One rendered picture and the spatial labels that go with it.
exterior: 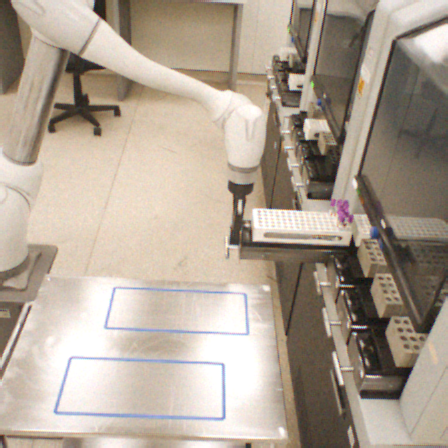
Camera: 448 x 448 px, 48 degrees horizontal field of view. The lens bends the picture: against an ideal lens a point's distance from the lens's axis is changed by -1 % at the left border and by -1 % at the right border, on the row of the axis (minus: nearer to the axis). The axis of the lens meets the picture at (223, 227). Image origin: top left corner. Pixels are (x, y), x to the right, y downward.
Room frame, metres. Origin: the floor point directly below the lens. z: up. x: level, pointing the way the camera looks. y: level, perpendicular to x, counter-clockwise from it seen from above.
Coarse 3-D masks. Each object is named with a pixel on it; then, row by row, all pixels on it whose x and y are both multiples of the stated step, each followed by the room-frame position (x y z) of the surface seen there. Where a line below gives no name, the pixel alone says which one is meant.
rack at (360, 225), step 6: (354, 216) 1.31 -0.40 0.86; (360, 216) 1.32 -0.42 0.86; (366, 216) 1.32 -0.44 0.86; (354, 222) 1.29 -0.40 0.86; (360, 222) 1.28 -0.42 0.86; (366, 222) 1.28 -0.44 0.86; (354, 228) 1.27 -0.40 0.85; (360, 228) 1.25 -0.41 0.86; (366, 228) 1.25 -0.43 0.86; (354, 234) 1.26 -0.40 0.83; (360, 234) 1.22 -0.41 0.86; (366, 234) 1.22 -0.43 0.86; (354, 240) 1.25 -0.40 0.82; (360, 240) 1.22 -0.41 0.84
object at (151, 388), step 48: (48, 288) 0.92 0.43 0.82; (96, 288) 0.93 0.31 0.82; (144, 288) 0.95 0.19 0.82; (192, 288) 0.97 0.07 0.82; (240, 288) 0.98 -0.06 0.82; (48, 336) 0.76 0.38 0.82; (96, 336) 0.78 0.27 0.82; (144, 336) 0.79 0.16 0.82; (192, 336) 0.80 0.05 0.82; (240, 336) 0.82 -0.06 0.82; (0, 384) 0.62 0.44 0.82; (48, 384) 0.64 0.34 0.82; (96, 384) 0.65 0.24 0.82; (144, 384) 0.66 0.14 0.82; (192, 384) 0.67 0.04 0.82; (240, 384) 0.68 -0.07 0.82; (0, 432) 0.53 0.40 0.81; (48, 432) 0.53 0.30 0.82; (96, 432) 0.54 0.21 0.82; (144, 432) 0.55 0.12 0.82; (192, 432) 0.56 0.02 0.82; (240, 432) 0.57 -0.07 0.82
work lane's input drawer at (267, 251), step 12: (240, 240) 1.22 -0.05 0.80; (228, 252) 1.21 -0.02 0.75; (240, 252) 1.18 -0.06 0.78; (252, 252) 1.18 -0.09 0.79; (264, 252) 1.18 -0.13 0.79; (276, 252) 1.19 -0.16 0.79; (288, 252) 1.19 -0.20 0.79; (300, 252) 1.19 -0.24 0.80; (312, 252) 1.19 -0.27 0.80; (324, 252) 1.20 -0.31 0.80; (336, 252) 1.20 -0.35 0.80
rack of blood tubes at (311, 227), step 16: (256, 224) 1.22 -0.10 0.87; (272, 224) 1.23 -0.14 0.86; (288, 224) 1.24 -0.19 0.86; (304, 224) 1.25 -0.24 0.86; (320, 224) 1.25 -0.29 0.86; (336, 224) 1.26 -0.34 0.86; (256, 240) 1.20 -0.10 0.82; (272, 240) 1.20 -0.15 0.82; (288, 240) 1.21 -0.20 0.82; (304, 240) 1.21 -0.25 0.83; (320, 240) 1.22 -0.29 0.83
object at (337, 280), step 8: (336, 256) 1.16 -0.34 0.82; (344, 256) 1.17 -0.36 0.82; (328, 264) 1.17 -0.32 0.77; (336, 264) 1.13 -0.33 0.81; (344, 264) 1.12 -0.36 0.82; (328, 272) 1.16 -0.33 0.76; (336, 272) 1.10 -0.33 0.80; (344, 272) 1.09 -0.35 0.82; (328, 280) 1.14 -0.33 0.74; (336, 280) 1.08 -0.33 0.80; (344, 280) 1.06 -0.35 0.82; (352, 280) 1.06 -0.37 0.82; (320, 288) 1.09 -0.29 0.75; (336, 288) 1.06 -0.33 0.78; (344, 288) 1.05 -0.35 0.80; (352, 288) 1.05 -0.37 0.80; (320, 296) 1.06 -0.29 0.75; (336, 296) 1.05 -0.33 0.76
